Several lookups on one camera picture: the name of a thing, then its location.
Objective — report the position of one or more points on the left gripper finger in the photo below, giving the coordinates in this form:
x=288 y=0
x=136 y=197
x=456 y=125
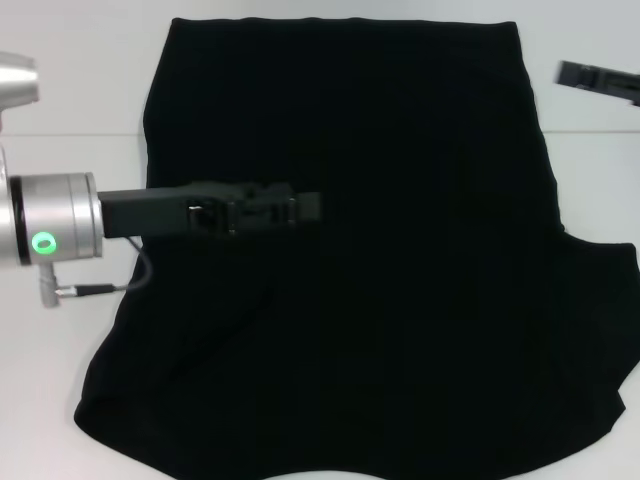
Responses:
x=307 y=207

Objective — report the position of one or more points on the black t-shirt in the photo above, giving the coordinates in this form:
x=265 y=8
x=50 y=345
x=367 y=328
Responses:
x=400 y=300

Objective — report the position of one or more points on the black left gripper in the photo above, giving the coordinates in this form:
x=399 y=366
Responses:
x=145 y=212

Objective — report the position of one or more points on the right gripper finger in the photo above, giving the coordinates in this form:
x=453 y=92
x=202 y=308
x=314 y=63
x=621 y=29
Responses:
x=570 y=74

